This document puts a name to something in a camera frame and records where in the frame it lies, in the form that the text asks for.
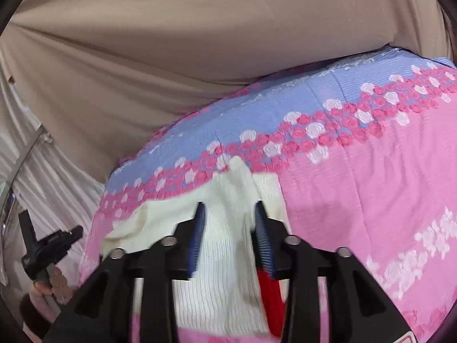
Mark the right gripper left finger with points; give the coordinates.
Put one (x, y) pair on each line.
(103, 307)

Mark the white satin curtain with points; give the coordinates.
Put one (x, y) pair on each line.
(57, 194)

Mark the person's left hand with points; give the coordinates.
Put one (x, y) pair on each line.
(54, 284)

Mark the pink floral bed sheet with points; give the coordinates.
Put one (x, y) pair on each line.
(365, 155)

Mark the white red black knit sweater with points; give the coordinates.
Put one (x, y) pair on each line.
(222, 298)

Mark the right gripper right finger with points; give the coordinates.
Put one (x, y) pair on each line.
(313, 295)

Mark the grey metal rail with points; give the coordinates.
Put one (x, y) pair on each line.
(24, 154)

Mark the beige draped cloth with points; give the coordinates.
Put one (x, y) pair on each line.
(104, 75)

